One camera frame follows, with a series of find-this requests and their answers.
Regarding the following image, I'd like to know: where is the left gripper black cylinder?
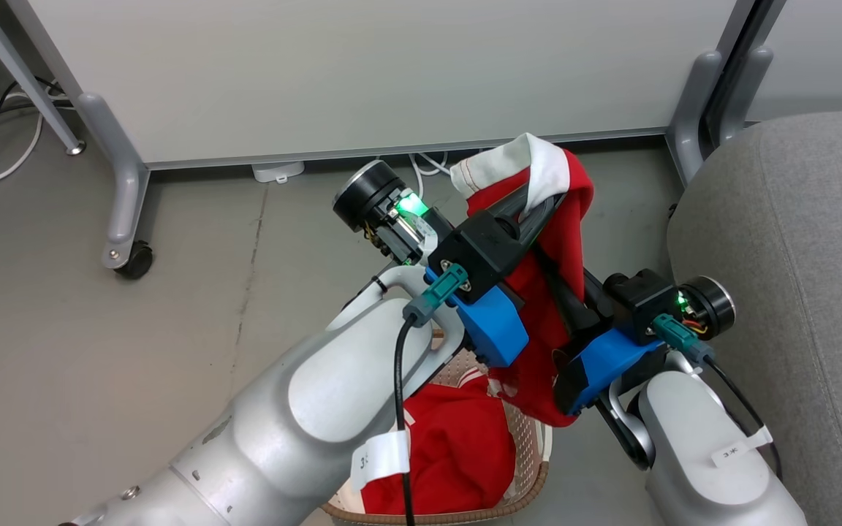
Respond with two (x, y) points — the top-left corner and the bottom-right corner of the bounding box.
(333, 159), (569, 268)

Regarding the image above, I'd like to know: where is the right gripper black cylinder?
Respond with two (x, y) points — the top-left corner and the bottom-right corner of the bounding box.
(535, 248), (737, 341)

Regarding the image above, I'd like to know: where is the red and white garment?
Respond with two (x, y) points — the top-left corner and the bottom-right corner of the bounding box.
(450, 132), (596, 429)

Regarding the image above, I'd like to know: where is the woven beige laundry basket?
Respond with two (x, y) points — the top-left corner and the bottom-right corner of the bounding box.
(319, 329), (555, 526)

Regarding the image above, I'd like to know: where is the wide white partition panel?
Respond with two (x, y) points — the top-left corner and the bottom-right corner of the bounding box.
(4, 0), (740, 171)

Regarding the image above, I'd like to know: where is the red garment with white stripes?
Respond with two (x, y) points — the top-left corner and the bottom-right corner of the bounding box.
(360, 371), (518, 517)

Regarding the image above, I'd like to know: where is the grey fabric sofa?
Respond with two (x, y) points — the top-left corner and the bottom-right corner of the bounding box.
(666, 110), (842, 526)

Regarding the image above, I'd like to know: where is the small white floor box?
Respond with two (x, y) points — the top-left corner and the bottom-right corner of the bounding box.
(251, 161), (306, 184)

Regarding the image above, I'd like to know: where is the grey partition leg with caster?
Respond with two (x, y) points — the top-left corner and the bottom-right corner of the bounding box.
(76, 91), (155, 281)

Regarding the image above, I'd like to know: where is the slanted grey metal leg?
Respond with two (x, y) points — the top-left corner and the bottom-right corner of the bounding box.
(0, 0), (87, 156)

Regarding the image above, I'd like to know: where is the blue right camera mount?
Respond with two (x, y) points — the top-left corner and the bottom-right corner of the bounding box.
(553, 326), (666, 417)

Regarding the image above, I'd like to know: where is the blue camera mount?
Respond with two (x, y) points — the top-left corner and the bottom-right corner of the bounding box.
(425, 267), (531, 368)
(553, 326), (666, 417)

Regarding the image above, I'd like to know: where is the blue left camera mount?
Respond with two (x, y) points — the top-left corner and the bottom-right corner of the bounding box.
(425, 267), (531, 368)

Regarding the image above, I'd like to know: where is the white cable under partition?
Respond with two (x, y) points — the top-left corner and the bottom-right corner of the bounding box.
(408, 151), (454, 197)

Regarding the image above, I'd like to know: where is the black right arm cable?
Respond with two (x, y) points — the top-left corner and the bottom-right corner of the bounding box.
(653, 314), (784, 480)

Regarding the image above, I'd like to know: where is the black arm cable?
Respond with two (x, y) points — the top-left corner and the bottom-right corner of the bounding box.
(393, 264), (470, 526)
(653, 314), (784, 480)

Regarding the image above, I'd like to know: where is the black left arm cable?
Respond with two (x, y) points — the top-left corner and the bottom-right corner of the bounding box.
(393, 264), (470, 526)

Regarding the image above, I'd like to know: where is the white floor cable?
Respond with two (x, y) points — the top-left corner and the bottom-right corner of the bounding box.
(0, 91), (71, 188)

